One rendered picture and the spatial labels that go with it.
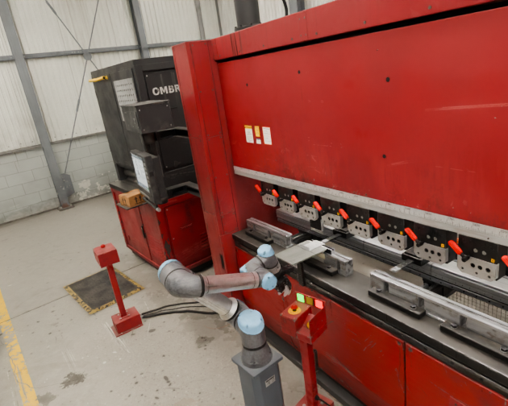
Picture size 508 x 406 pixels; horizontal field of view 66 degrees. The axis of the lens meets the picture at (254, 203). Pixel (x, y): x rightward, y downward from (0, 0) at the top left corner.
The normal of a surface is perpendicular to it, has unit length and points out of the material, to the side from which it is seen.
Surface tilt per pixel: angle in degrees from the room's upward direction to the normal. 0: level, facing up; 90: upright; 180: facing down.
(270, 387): 90
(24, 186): 90
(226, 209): 90
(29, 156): 90
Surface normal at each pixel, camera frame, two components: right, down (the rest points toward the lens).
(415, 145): -0.82, 0.29
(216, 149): 0.55, 0.20
